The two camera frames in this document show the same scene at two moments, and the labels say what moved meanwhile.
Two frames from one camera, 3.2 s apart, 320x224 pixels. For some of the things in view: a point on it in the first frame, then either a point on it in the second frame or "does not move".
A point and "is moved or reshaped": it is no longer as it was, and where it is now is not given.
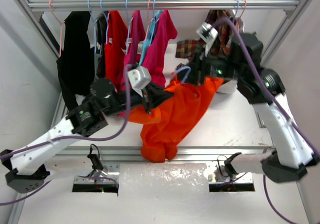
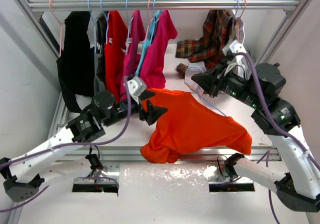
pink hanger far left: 60,29 does not move
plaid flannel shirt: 221,46 does not move
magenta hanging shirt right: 165,29 does not move
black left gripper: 148,99 to 142,108
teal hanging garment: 149,35 does not move
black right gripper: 199,66 to 208,80
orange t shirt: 168,121 is moved or reshaped
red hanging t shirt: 114,57 does not move
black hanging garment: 76,65 does not move
